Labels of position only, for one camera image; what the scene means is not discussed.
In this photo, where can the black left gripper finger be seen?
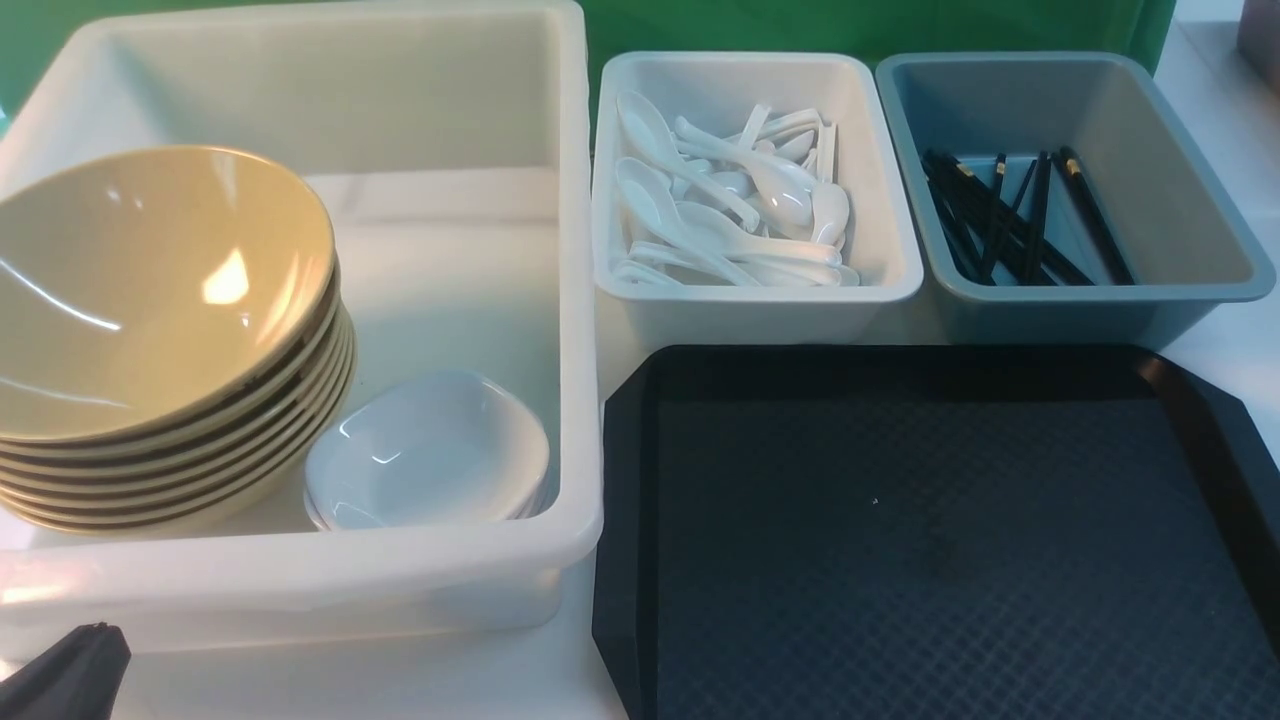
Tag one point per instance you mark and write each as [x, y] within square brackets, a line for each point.
[76, 678]

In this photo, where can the tan noodle bowl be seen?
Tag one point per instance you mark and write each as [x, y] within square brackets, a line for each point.
[142, 286]

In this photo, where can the white square dish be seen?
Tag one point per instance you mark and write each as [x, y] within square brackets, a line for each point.
[534, 504]
[443, 448]

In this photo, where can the white soup spoon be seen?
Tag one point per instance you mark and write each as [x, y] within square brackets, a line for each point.
[646, 194]

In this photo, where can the black chopstick gold band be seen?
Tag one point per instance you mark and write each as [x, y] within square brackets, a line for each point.
[1090, 210]

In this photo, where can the bottom tan stacked bowl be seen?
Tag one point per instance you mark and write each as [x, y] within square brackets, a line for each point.
[247, 473]

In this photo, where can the tan bowl stack top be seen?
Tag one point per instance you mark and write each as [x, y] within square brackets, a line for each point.
[246, 401]

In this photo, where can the large white plastic tub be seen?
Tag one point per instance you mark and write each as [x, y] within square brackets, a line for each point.
[450, 142]

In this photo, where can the black serving tray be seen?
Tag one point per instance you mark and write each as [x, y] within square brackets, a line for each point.
[934, 532]

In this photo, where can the white spoon bin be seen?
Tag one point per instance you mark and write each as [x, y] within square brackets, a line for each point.
[716, 92]

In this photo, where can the pile of white spoons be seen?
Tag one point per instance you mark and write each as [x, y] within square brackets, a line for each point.
[766, 198]

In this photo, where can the black chopsticks in bin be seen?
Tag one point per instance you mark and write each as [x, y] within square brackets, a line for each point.
[985, 222]

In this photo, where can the grey-blue chopstick bin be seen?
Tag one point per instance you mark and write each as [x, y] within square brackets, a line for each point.
[1188, 246]

